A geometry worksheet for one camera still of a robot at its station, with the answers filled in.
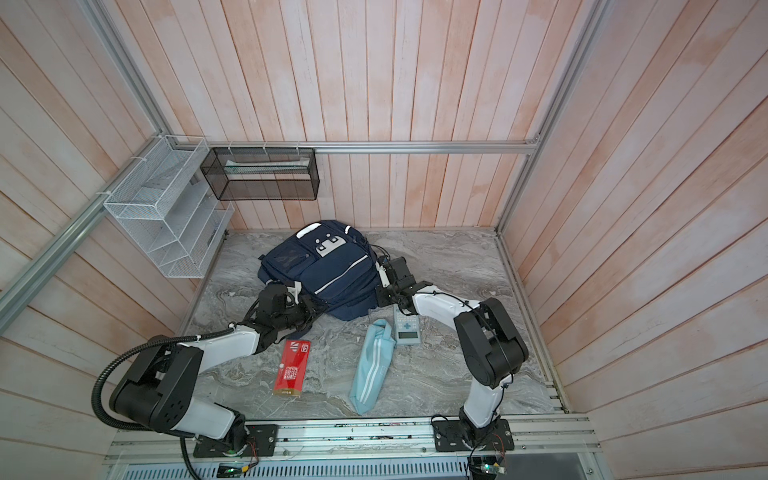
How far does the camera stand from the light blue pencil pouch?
0.78 meters

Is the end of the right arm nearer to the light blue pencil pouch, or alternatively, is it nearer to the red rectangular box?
the light blue pencil pouch

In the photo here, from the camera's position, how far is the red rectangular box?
0.84m

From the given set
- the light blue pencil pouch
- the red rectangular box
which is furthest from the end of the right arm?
the red rectangular box

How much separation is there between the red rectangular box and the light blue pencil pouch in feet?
0.53
